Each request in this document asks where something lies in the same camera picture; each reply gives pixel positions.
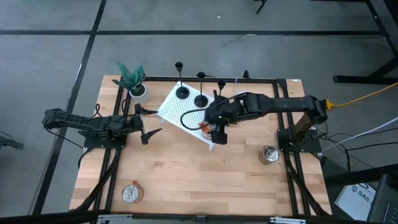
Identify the black laptop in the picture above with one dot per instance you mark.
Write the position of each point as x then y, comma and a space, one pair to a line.
385, 202

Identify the silver metal bracket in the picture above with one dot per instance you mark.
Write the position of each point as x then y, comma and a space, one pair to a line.
287, 221
115, 218

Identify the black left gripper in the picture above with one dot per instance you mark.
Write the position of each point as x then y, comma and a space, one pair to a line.
135, 123

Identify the black candlestick holder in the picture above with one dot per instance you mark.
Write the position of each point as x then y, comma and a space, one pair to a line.
221, 83
182, 92
201, 101

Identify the green plant in white pot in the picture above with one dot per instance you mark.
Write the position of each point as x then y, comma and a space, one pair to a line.
139, 91

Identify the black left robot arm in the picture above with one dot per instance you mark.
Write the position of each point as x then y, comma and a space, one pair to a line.
77, 121

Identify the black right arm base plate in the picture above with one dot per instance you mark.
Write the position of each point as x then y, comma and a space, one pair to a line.
312, 144

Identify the black chair leg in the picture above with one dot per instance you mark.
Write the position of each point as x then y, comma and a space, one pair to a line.
9, 143

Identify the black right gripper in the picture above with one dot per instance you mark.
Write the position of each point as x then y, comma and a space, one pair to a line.
220, 112

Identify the black desk frame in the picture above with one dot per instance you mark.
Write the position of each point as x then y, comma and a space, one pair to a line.
357, 80

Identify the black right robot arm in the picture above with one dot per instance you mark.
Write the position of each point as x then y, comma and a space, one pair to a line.
280, 104

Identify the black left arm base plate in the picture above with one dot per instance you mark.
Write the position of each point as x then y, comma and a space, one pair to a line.
102, 143

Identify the white perforated shelf riser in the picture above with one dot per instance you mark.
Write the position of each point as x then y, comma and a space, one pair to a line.
174, 109

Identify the white box with label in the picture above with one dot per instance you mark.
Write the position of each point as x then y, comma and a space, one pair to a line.
354, 202

